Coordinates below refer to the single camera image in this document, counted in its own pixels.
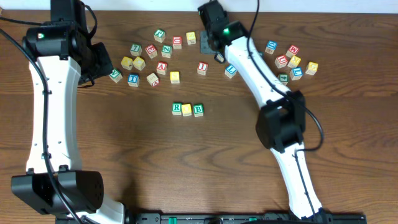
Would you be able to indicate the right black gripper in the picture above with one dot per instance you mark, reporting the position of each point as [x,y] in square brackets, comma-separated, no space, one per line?
[207,33]

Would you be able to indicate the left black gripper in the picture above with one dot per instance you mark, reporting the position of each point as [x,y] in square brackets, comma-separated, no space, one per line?
[101,58]

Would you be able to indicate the green B block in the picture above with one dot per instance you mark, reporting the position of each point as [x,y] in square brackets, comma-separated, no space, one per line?
[198,110]

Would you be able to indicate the yellow O block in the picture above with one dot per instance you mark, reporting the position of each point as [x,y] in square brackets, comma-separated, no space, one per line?
[186,110]

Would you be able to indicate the green R block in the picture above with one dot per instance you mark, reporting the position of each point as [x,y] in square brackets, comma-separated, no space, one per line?
[177,109]

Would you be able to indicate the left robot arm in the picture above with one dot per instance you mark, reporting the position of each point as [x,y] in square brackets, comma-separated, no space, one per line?
[62,58]

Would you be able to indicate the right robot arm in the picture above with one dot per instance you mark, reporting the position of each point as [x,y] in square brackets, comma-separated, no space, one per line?
[281,122]

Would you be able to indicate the green V block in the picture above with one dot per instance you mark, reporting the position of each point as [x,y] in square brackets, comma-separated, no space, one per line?
[116,75]

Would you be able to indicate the blue 2 block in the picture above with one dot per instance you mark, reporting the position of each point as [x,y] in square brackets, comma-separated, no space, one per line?
[220,57]

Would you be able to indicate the yellow block top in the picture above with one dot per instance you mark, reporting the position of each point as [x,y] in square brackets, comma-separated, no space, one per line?
[191,38]

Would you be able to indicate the yellow block far left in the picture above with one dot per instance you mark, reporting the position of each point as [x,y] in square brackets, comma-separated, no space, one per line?
[127,63]

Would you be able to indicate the red I block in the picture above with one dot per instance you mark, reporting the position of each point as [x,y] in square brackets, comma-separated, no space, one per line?
[202,68]

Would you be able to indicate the blue L block centre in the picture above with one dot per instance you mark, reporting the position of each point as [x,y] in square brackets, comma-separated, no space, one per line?
[230,71]

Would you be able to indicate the blue l block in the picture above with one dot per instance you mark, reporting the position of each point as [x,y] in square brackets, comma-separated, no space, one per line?
[230,71]
[296,73]

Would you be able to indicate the blue T block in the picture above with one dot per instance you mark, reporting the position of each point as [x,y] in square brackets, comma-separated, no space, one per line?
[133,80]

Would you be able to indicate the green 7 block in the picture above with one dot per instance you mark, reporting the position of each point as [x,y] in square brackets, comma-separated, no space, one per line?
[136,50]

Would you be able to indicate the yellow C block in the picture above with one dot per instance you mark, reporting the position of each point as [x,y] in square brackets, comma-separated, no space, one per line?
[139,63]

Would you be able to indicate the red U block left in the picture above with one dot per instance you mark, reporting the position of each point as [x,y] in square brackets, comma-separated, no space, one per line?
[177,42]

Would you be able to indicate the red u block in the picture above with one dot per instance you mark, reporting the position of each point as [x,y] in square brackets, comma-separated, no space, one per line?
[177,42]
[281,61]

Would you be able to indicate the red E block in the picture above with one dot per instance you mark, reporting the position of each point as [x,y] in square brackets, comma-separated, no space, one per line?
[151,51]

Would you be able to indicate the green Z block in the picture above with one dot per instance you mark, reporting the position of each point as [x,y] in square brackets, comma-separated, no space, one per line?
[166,51]

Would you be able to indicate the plain wood red block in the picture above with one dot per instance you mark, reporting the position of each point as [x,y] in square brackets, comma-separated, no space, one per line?
[153,79]

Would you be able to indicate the green J block top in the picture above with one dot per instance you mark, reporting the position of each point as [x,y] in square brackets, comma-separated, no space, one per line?
[159,35]

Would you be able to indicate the yellow block centre left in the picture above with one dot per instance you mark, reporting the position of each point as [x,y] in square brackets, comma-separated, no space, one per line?
[174,77]

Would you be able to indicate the red A block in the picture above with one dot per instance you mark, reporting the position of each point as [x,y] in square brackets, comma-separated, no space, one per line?
[161,68]

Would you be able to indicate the red U block right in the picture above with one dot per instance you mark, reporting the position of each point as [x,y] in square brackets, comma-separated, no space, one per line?
[281,61]

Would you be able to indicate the red M block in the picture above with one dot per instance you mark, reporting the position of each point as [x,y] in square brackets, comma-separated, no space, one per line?
[291,51]

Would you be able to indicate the green 4 block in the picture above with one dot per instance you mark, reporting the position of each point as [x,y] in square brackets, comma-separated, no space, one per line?
[283,78]

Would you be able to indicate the yellow X block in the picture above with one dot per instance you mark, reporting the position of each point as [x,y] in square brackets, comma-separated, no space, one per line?
[294,62]

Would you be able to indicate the blue L block right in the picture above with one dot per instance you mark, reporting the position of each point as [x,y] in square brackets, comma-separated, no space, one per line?
[296,73]

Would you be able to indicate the yellow G block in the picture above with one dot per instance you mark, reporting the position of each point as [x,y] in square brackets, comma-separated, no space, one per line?
[311,68]

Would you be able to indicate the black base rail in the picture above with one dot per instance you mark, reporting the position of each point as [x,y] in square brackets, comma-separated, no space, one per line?
[326,218]

